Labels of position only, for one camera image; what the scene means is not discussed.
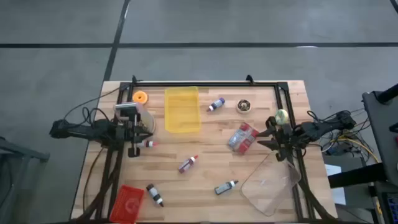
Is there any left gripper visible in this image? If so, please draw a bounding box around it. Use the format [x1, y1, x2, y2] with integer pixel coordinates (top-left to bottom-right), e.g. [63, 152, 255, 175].
[115, 113, 154, 158]

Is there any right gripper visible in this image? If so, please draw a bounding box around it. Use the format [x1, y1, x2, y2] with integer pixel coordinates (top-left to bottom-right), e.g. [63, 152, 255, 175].
[256, 116, 295, 162]

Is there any white bottle red cap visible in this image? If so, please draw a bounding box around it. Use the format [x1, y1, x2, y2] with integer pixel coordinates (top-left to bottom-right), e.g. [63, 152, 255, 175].
[136, 140, 159, 148]

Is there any chocolate iced cream donut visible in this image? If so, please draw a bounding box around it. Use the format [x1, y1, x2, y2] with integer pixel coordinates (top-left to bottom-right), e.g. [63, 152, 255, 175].
[236, 98, 252, 114]

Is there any yellow translucent plastic bin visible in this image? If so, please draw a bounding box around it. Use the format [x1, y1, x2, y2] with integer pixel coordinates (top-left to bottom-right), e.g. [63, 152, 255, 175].
[164, 85, 201, 134]

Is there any dark red bottle red cap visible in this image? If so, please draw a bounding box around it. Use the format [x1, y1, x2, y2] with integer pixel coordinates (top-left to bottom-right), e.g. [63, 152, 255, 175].
[178, 154, 199, 174]

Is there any black white striped bottle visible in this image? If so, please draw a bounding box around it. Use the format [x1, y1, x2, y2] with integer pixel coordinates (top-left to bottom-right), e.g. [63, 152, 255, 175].
[146, 183, 165, 208]

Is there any purple bottle white cap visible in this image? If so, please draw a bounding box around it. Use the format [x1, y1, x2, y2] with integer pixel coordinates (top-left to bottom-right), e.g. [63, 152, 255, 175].
[206, 97, 226, 113]

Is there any dark grey bottle black cap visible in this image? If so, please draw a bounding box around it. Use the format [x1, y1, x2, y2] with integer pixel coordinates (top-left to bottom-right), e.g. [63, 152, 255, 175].
[214, 179, 239, 196]

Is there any red snack package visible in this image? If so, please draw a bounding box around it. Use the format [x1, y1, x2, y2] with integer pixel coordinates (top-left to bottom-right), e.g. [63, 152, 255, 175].
[228, 121, 260, 156]

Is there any clear plastic container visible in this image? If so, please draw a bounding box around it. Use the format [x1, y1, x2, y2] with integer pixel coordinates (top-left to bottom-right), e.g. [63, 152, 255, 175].
[239, 151, 302, 217]

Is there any red plastic lid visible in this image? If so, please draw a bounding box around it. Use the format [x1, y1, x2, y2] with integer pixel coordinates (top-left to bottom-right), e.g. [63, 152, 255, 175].
[109, 184, 146, 224]

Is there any white paper sheet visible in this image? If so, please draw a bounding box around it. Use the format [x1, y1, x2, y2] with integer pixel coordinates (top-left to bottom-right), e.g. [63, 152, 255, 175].
[325, 164, 347, 206]

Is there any black stand beam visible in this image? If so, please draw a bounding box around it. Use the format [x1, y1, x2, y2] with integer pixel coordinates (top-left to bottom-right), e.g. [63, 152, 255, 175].
[328, 162, 389, 189]

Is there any grey equipment cart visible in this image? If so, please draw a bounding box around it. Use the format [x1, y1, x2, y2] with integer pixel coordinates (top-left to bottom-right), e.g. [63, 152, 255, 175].
[362, 83, 398, 187]

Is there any grey metal stand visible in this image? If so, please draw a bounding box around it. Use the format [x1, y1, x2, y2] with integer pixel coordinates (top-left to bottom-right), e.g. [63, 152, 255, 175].
[0, 136, 50, 224]

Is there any tangled cable bundle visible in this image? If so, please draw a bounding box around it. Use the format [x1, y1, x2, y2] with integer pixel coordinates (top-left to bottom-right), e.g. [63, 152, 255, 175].
[307, 107, 382, 164]

